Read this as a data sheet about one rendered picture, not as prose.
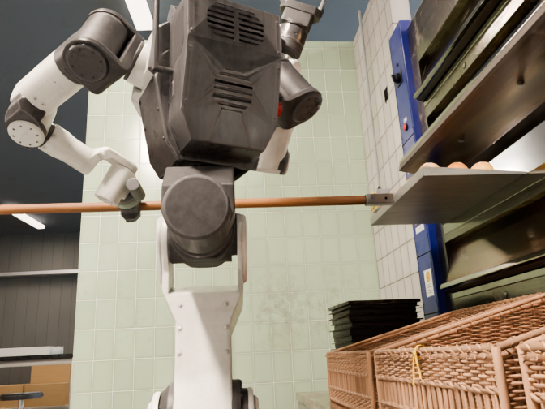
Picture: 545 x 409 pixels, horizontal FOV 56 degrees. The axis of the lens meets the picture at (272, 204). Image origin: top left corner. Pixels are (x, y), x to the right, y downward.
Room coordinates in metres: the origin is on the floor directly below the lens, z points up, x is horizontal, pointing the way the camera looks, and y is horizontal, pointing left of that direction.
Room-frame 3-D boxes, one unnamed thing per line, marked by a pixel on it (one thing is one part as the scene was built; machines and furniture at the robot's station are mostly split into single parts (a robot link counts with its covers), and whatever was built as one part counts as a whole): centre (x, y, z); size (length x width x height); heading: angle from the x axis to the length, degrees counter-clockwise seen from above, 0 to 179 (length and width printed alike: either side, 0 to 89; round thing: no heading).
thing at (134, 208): (1.41, 0.42, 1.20); 0.12 x 0.10 x 0.13; 5
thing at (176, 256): (1.00, 0.14, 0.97); 0.14 x 0.13 x 0.12; 95
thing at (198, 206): (0.94, 0.14, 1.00); 0.28 x 0.13 x 0.18; 5
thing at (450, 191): (1.60, -0.57, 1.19); 0.55 x 0.36 x 0.03; 5
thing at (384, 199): (1.58, -0.34, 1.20); 0.09 x 0.04 x 0.03; 95
